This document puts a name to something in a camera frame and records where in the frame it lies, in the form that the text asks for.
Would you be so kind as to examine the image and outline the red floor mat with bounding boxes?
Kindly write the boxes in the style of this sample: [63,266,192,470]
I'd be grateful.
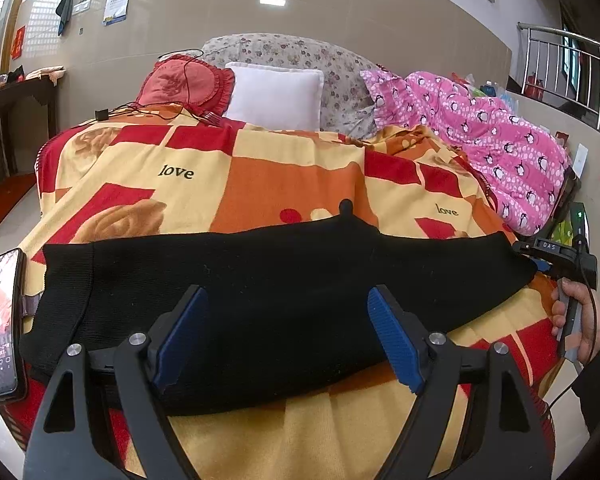
[0,172,37,231]

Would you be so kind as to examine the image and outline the smartphone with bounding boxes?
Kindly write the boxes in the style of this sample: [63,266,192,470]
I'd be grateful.
[0,247,28,408]

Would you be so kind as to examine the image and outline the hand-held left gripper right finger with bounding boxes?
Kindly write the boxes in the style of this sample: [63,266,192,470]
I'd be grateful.
[367,284,552,480]

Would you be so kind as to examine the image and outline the black charger cable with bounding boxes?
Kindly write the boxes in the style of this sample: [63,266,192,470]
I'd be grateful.
[100,49,233,127]

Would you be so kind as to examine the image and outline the dark hanging cloth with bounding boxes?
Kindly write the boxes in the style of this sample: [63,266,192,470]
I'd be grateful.
[56,0,79,36]

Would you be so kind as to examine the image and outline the black pants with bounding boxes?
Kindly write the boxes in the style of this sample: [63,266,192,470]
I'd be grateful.
[19,200,538,417]

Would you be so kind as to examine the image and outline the white pillow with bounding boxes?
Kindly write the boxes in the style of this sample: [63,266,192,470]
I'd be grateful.
[224,61,326,132]

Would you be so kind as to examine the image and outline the metal stair railing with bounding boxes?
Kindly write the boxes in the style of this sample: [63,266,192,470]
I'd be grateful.
[516,21,600,136]

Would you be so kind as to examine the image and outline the red round pillow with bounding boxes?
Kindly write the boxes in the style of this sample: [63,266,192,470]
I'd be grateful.
[137,56,236,123]

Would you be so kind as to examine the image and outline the pink penguin quilt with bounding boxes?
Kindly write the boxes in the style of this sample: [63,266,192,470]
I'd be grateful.
[360,70,573,237]

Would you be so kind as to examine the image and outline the beige cloth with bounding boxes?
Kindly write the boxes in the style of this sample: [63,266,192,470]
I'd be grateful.
[26,65,67,87]

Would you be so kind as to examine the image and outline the dark wooden table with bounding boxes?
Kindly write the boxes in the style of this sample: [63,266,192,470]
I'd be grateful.
[0,77,61,238]

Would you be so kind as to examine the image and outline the red orange patterned blanket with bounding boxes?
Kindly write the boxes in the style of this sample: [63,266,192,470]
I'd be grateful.
[0,117,563,480]

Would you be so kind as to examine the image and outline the floral grey headboard cushion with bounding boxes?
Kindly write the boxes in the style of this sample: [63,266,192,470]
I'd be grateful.
[200,34,386,141]

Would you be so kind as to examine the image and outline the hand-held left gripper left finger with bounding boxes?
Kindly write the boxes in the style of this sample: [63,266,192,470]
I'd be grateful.
[24,284,211,480]

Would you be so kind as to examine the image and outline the person's right hand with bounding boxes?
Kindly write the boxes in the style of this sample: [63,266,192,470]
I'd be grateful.
[551,279,600,364]

